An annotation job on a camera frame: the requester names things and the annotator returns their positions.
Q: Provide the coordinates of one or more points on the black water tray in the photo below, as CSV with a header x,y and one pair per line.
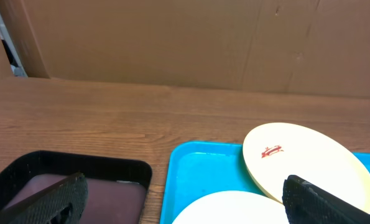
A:
x,y
117,188

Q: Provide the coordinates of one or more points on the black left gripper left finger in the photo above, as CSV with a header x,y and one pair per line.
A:
x,y
62,202

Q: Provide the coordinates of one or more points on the brown cardboard back wall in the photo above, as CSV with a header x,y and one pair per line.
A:
x,y
318,47

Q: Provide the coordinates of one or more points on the yellow plate with stain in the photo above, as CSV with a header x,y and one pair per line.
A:
x,y
274,151

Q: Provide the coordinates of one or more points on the white plate with stain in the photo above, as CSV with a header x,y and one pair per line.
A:
x,y
233,206

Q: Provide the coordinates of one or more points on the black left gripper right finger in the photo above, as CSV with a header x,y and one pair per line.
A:
x,y
306,203

